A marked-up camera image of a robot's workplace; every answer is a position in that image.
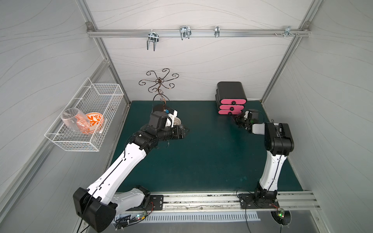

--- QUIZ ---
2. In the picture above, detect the metal hook clamp middle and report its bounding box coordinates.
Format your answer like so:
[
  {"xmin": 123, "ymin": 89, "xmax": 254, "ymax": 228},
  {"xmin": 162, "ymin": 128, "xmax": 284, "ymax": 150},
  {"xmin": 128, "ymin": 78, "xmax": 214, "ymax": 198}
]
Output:
[{"xmin": 179, "ymin": 26, "xmax": 191, "ymax": 40}]

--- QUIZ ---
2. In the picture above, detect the metal bracket right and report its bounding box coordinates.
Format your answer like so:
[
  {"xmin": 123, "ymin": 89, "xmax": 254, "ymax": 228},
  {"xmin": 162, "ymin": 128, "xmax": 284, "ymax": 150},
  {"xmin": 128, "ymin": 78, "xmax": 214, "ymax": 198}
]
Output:
[{"xmin": 274, "ymin": 26, "xmax": 300, "ymax": 38}]

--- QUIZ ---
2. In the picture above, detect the white woven basket bowl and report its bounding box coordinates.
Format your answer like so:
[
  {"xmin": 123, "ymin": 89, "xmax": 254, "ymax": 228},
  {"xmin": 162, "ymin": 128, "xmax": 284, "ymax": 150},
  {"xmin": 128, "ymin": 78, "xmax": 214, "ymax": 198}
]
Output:
[{"xmin": 173, "ymin": 117, "xmax": 182, "ymax": 125}]

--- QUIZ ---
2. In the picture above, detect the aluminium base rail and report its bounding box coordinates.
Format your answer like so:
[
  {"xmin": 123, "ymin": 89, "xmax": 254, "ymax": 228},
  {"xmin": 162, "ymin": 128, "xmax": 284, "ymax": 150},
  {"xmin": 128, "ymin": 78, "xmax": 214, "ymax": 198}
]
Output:
[{"xmin": 81, "ymin": 190, "xmax": 321, "ymax": 215}]

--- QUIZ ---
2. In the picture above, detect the pink bottom drawer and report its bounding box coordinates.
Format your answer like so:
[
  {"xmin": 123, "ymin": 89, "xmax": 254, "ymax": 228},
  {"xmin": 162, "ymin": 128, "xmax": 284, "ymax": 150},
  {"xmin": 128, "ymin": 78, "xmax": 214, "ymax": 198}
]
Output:
[{"xmin": 218, "ymin": 110, "xmax": 242, "ymax": 116}]

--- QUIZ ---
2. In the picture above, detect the pink top drawer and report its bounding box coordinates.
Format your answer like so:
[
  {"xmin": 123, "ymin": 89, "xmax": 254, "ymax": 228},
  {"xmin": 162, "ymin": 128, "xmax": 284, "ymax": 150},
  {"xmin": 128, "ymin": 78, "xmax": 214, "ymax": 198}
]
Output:
[{"xmin": 220, "ymin": 99, "xmax": 247, "ymax": 105}]

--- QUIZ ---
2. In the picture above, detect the black pink drawer cabinet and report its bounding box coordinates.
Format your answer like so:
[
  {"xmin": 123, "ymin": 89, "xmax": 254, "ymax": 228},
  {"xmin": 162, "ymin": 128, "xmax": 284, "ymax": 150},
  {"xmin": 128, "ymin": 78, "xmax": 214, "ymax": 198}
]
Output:
[{"xmin": 215, "ymin": 82, "xmax": 247, "ymax": 111}]

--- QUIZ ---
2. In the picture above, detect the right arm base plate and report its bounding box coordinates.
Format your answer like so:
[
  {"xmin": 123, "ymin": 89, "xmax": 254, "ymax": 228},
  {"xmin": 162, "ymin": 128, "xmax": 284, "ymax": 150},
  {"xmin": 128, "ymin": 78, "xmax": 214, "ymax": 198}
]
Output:
[{"xmin": 236, "ymin": 193, "xmax": 280, "ymax": 210}]

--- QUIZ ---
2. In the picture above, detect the orange patterned bowl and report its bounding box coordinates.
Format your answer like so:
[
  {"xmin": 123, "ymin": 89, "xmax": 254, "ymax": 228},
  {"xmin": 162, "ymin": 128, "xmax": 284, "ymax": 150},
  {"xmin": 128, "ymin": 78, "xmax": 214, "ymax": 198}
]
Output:
[{"xmin": 75, "ymin": 112, "xmax": 105, "ymax": 135}]

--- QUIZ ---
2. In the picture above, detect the clear glass cup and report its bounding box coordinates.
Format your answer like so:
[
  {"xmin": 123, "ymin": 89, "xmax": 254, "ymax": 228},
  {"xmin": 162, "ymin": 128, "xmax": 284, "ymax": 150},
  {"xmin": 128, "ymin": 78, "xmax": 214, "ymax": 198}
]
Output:
[{"xmin": 60, "ymin": 108, "xmax": 90, "ymax": 133}]

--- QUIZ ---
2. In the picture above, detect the white wire wall basket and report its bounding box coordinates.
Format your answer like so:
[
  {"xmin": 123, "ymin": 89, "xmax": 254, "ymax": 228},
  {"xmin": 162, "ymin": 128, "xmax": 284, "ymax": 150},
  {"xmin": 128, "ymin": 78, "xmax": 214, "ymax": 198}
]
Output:
[{"xmin": 45, "ymin": 78, "xmax": 123, "ymax": 151}]

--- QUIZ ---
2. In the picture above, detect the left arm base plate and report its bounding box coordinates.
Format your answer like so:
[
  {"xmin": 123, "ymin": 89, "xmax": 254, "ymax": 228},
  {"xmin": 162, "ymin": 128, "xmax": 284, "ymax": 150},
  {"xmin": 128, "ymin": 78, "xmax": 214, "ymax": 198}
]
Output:
[{"xmin": 128, "ymin": 195, "xmax": 164, "ymax": 212}]

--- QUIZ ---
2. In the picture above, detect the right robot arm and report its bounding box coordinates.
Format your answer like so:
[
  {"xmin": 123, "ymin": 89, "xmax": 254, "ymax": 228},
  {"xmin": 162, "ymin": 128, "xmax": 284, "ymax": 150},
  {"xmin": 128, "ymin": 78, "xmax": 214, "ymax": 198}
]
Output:
[{"xmin": 233, "ymin": 110, "xmax": 295, "ymax": 203}]

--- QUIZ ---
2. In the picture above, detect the pink drawer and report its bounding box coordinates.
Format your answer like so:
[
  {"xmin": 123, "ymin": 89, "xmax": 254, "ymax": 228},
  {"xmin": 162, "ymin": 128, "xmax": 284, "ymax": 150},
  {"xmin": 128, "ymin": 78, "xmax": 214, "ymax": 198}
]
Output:
[
  {"xmin": 218, "ymin": 110, "xmax": 242, "ymax": 116},
  {"xmin": 219, "ymin": 104, "xmax": 244, "ymax": 111},
  {"xmin": 220, "ymin": 99, "xmax": 247, "ymax": 105}
]

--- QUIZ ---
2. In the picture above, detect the white vent grille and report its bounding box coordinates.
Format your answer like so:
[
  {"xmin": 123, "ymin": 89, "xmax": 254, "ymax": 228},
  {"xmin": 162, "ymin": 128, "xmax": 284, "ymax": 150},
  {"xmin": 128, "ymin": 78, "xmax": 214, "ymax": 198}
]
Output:
[{"xmin": 113, "ymin": 211, "xmax": 261, "ymax": 224}]

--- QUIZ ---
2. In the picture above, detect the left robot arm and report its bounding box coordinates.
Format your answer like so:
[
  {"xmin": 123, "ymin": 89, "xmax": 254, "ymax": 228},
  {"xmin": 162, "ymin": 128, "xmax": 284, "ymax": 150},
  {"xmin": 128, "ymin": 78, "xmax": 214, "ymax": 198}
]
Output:
[{"xmin": 73, "ymin": 108, "xmax": 186, "ymax": 233}]

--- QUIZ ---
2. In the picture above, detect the metal hook clamp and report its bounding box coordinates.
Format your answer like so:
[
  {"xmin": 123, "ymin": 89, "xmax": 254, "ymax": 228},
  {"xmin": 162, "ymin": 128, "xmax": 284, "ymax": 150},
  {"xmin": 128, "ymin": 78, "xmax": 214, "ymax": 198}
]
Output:
[
  {"xmin": 179, "ymin": 26, "xmax": 191, "ymax": 40},
  {"xmin": 147, "ymin": 32, "xmax": 159, "ymax": 51}
]

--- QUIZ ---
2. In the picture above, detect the small metal hook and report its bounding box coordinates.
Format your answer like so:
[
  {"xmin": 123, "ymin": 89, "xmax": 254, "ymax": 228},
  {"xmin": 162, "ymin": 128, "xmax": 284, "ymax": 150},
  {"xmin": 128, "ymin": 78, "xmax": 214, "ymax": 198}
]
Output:
[{"xmin": 214, "ymin": 26, "xmax": 220, "ymax": 38}]

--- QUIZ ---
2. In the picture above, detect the metal hook clamp left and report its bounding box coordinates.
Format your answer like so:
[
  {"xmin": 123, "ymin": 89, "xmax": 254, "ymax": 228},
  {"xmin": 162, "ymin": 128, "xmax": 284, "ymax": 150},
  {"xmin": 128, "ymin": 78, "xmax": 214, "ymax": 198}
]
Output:
[{"xmin": 147, "ymin": 32, "xmax": 159, "ymax": 51}]

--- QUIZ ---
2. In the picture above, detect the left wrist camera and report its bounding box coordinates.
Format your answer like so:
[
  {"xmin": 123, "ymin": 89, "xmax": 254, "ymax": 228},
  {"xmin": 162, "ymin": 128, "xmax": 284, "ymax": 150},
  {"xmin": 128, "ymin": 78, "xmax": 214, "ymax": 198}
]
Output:
[{"xmin": 164, "ymin": 108, "xmax": 178, "ymax": 128}]

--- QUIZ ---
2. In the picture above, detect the horizontal aluminium rail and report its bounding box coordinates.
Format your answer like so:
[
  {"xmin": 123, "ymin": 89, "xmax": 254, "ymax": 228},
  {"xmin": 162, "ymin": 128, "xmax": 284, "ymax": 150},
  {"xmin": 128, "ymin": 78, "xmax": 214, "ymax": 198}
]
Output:
[{"xmin": 87, "ymin": 28, "xmax": 311, "ymax": 38}]

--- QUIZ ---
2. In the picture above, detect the metal scroll jewelry stand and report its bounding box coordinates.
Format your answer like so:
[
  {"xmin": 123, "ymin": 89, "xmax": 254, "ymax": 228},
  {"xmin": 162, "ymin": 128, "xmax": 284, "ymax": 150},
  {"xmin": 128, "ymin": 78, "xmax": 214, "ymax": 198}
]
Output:
[{"xmin": 138, "ymin": 68, "xmax": 180, "ymax": 112}]

